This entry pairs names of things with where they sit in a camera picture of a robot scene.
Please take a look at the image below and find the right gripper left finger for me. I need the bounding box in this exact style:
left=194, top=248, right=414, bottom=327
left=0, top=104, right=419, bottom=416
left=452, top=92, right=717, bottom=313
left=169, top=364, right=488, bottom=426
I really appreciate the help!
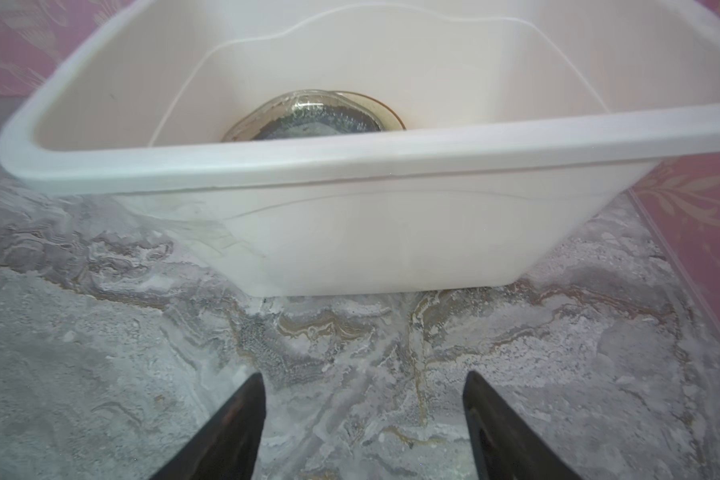
left=151, top=373, right=266, bottom=480

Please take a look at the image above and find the smoky grey glass plate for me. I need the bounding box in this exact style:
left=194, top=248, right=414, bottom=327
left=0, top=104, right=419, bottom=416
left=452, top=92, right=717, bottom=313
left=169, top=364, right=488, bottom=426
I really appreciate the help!
left=222, top=90, right=406, bottom=142

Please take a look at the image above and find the white plastic bin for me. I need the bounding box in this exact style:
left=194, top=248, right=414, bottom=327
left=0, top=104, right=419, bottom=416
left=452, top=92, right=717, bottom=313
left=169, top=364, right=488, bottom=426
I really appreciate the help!
left=0, top=1, right=720, bottom=297

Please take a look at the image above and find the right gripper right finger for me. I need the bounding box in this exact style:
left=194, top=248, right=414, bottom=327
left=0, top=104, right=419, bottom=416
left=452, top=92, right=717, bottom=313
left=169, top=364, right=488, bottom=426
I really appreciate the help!
left=462, top=370, right=580, bottom=480

